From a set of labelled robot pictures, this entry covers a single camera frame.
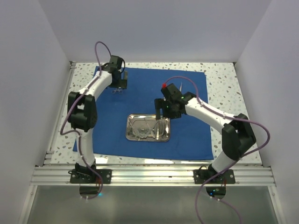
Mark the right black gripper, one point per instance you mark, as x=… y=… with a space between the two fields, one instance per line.
x=160 y=103

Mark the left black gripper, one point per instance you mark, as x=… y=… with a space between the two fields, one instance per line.
x=122 y=83

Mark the steel ring-handled forceps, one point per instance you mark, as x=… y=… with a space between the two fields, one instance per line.
x=117 y=90

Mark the steel instrument tray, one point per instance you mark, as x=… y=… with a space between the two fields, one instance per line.
x=135 y=117

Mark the steel surgical scissors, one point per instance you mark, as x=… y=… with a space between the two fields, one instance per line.
x=135 y=132

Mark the blue surgical cloth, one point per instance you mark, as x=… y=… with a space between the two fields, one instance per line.
x=190 y=137

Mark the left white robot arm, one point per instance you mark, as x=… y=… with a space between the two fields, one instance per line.
x=82 y=112

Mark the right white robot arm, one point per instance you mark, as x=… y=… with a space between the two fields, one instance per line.
x=237 y=136

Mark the steel blunt forceps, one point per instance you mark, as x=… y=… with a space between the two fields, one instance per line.
x=142 y=129

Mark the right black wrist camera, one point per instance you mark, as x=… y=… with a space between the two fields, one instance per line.
x=170 y=92

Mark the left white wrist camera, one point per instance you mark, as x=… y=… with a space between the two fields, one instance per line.
x=117 y=62

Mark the aluminium mounting rail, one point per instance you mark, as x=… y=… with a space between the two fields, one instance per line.
x=178 y=175

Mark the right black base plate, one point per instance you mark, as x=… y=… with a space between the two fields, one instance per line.
x=208 y=175

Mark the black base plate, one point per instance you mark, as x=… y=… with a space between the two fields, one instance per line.
x=208 y=175
x=86 y=176

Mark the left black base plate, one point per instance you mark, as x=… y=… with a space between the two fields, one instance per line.
x=86 y=176

